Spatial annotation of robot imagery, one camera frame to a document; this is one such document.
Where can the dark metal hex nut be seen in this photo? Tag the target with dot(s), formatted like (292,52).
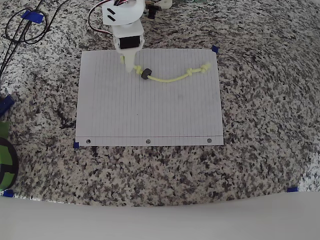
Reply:
(144,75)

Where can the small black device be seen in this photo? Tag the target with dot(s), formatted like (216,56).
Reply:
(151,12)

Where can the white round plastic part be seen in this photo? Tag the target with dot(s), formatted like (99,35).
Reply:
(165,3)

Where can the lined loose-leaf paper sheet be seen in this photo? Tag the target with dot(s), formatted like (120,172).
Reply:
(150,112)

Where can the blue tape piece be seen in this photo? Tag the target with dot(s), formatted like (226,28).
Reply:
(215,49)
(33,17)
(8,193)
(292,189)
(76,145)

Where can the green black camera stand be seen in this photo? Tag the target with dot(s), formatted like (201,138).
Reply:
(6,155)

